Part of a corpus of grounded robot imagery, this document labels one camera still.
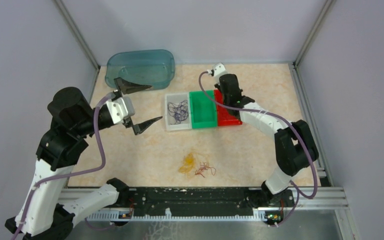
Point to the teal transparent plastic tub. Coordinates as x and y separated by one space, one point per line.
144 67

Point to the aluminium frame post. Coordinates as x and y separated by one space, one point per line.
315 29
74 29

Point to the white plastic bin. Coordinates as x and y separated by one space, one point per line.
177 113

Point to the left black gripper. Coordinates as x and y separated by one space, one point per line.
127 87

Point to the white slotted cable duct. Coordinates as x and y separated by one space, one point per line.
113 215

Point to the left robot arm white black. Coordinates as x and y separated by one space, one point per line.
42 216

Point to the green plastic bin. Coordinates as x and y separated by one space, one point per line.
203 112

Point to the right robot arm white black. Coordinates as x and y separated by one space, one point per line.
295 148

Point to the red plastic bin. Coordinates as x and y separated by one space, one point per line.
224 119

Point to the left aluminium frame post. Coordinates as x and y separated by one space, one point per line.
74 29

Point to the right aluminium frame post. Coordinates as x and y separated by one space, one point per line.
315 29

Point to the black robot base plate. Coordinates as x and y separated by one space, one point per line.
200 201

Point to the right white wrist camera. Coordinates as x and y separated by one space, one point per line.
217 70

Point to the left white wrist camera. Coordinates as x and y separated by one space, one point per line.
120 109

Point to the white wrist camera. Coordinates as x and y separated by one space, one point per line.
120 109
217 70

